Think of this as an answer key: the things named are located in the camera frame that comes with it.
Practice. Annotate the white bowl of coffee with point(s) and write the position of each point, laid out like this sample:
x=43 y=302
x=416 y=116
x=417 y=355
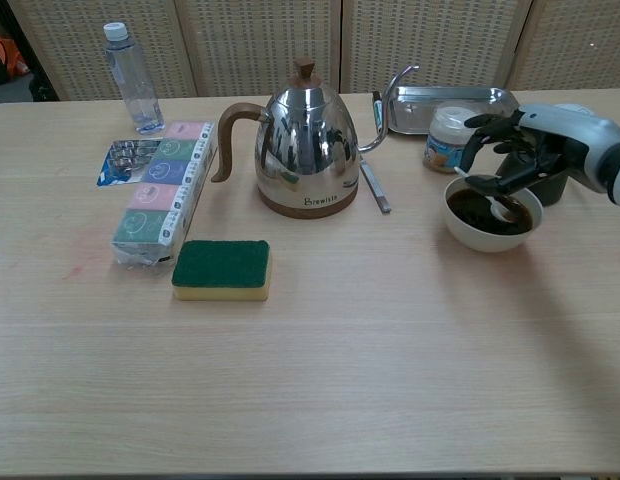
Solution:
x=490 y=235

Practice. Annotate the colourful tissue multipack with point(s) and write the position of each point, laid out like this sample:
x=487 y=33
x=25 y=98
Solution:
x=160 y=200

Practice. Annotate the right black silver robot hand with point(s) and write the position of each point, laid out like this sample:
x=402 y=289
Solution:
x=560 y=130

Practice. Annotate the blue blister pack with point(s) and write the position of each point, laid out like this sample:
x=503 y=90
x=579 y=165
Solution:
x=122 y=160

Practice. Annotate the green black marker pen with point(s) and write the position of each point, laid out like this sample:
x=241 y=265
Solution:
x=378 y=112

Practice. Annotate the clear plastic water bottle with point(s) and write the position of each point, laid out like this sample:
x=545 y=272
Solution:
x=135 y=85

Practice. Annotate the wooden woven folding screen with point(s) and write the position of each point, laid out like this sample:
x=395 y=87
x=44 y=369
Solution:
x=250 y=45

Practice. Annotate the small black teapot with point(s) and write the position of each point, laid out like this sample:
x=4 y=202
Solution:
x=552 y=190

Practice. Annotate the small jar with white lid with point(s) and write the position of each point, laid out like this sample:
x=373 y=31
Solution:
x=445 y=150

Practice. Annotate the stainless steel gooseneck kettle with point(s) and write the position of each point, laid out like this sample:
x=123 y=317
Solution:
x=305 y=150

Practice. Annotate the stainless steel tray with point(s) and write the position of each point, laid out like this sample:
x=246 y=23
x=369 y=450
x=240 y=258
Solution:
x=425 y=107

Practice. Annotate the white metal tongs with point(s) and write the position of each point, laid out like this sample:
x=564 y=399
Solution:
x=376 y=187

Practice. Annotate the white plastic spoon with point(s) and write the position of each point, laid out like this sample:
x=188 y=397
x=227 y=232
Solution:
x=500 y=207

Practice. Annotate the green yellow sponge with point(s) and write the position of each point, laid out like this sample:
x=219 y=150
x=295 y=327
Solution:
x=221 y=265

